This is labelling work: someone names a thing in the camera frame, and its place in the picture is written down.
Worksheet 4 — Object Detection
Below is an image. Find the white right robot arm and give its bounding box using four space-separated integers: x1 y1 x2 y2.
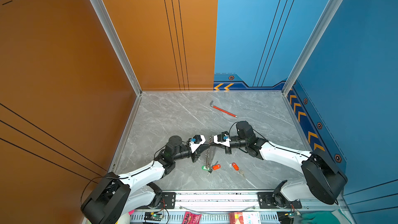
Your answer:
209 121 348 208

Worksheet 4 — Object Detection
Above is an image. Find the aluminium front rail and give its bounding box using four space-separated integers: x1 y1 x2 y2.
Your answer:
124 189 347 212

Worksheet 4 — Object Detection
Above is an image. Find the metal keyring with chain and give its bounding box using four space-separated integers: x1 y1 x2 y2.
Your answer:
205 136 217 173

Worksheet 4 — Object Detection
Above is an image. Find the red key tag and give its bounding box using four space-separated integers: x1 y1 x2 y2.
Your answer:
212 164 221 170

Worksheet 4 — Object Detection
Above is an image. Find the green circuit board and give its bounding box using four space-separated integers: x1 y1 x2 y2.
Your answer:
144 212 164 224

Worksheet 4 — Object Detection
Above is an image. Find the green cloth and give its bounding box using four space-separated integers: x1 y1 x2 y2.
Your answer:
301 212 340 224

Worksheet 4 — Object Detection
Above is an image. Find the red handled hex key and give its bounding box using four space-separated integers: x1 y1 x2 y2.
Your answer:
210 101 239 118

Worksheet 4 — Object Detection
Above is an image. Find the pink snack packet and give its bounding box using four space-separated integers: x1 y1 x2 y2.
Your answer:
182 211 202 224

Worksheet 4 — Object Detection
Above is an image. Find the red white box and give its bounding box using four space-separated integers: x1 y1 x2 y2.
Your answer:
229 212 261 224

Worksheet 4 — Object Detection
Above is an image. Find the aluminium corner post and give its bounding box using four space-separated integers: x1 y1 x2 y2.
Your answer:
90 0 142 96
282 0 343 96

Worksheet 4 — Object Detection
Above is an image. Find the aluminium corner post right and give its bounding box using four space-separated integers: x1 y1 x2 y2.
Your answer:
282 0 343 96

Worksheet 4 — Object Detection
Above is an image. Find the red tagged key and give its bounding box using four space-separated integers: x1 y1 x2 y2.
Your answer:
231 162 245 177

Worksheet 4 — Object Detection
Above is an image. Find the aluminium corner post left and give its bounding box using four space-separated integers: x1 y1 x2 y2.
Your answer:
90 0 142 96

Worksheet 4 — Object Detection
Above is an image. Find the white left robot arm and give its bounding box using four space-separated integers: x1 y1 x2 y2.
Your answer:
80 135 210 224

